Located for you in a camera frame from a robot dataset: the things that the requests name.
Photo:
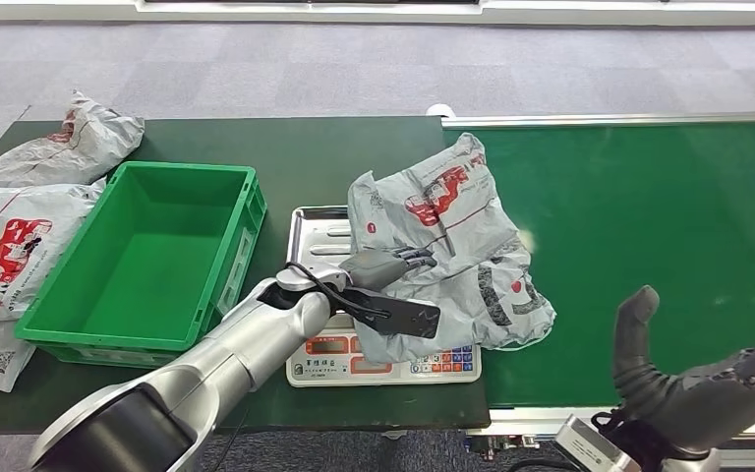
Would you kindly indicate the white round knob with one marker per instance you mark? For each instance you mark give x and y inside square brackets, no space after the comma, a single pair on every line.
[441,110]

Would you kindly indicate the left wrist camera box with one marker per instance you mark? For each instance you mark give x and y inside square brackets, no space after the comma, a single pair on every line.
[410,319]

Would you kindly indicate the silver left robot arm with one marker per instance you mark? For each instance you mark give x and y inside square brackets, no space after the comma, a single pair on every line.
[234,358]

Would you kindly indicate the white electronic scale steel tray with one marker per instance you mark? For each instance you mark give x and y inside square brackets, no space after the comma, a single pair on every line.
[319,234]

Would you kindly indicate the grey mailer bag red print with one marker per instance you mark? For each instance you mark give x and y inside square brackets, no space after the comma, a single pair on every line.
[469,247]

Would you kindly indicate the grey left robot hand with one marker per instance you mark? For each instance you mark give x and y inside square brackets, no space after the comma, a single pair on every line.
[377,267]

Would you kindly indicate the flat grey mailer bag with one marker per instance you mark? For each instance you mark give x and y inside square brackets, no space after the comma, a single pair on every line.
[13,247]

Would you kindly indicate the green plastic crate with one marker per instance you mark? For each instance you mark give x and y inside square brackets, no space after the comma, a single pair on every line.
[156,267]

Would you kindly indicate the green conveyor belt silver frame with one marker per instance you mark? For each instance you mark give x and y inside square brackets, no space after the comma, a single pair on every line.
[644,195]

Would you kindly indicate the crumpled grey mailer bag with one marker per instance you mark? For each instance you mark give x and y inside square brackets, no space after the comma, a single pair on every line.
[58,156]

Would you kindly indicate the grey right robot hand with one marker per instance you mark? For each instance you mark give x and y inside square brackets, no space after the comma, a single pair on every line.
[690,404]

